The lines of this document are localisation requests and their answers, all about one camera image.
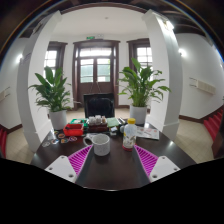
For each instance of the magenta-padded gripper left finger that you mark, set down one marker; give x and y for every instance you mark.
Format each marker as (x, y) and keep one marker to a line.
(61, 166)

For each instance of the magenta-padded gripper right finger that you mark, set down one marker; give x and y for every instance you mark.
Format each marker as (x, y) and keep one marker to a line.
(164, 166)

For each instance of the clear bottle with yellow cap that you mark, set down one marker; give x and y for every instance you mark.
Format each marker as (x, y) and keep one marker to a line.
(129, 136)

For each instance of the small round sticker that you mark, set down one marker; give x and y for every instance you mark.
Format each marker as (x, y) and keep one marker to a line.
(73, 138)
(61, 135)
(46, 144)

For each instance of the printed paper leaflet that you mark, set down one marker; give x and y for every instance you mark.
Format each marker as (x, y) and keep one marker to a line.
(148, 132)

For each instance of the red box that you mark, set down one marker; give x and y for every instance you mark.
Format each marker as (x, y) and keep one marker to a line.
(73, 130)

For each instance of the flat round red coaster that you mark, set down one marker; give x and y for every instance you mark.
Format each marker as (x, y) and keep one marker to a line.
(126, 150)

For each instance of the white speckled mug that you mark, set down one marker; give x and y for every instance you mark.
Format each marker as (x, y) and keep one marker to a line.
(101, 145)

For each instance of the leafy plant in white pot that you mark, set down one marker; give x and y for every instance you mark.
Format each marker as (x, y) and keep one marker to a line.
(138, 115)
(58, 120)

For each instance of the green box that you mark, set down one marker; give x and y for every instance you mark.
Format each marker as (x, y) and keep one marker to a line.
(77, 121)

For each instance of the wooden tray of small jars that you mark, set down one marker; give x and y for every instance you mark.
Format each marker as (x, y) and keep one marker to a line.
(97, 124)

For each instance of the grey round plush toy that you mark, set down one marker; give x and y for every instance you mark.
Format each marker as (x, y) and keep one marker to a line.
(121, 128)

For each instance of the red carpeted staircase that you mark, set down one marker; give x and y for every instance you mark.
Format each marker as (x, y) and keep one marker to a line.
(215, 125)
(2, 141)

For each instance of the green notebook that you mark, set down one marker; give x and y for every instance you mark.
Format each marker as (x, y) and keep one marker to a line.
(112, 122)

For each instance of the black chair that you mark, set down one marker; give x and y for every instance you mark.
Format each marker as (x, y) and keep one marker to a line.
(99, 106)

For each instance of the dark wooden glazed double door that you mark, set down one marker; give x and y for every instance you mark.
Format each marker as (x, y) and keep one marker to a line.
(96, 87)

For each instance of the dark wooden framed window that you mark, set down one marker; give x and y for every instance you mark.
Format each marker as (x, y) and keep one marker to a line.
(50, 60)
(143, 55)

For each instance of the green exit sign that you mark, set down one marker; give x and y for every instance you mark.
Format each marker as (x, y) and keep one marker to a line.
(90, 37)

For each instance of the white wall radiator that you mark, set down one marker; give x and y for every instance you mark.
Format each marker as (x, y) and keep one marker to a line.
(205, 87)
(4, 95)

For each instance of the glowing wall lamp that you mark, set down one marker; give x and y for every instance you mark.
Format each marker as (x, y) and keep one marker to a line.
(169, 25)
(181, 51)
(19, 58)

